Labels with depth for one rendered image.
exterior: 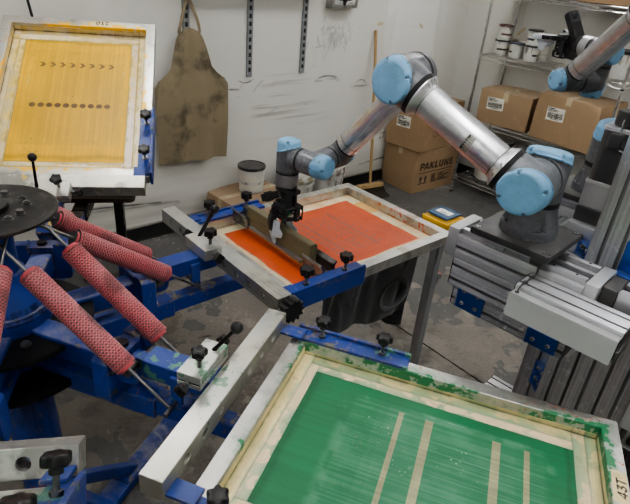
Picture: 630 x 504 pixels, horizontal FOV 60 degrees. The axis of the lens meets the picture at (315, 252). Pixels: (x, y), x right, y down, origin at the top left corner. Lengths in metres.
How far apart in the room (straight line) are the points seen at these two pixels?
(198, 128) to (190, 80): 0.32
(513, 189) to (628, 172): 0.36
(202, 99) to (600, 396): 2.94
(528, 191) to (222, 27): 2.90
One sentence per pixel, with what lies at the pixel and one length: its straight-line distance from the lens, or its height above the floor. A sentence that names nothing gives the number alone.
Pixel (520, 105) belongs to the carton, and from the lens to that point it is 4.94.
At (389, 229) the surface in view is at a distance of 2.14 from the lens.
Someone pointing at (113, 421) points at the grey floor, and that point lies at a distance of 2.66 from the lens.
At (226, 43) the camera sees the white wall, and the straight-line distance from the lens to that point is 3.95.
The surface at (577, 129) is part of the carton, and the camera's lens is 4.69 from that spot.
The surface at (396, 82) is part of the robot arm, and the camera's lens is 1.41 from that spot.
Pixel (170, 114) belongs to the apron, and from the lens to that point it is 3.75.
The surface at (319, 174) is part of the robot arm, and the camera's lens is 1.64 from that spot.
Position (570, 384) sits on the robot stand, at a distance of 1.88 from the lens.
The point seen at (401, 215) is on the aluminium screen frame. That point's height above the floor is 0.98.
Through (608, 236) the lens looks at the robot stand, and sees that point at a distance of 1.68.
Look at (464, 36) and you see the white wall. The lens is 5.77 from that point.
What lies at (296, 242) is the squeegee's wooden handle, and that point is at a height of 1.04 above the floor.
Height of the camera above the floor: 1.87
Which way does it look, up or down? 29 degrees down
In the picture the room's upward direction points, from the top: 5 degrees clockwise
